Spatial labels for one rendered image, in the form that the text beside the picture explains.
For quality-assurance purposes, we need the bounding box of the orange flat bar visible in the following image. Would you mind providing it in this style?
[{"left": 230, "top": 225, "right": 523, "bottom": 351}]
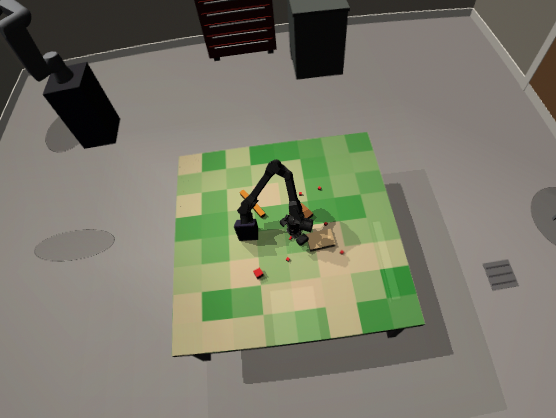
[{"left": 240, "top": 189, "right": 266, "bottom": 219}]

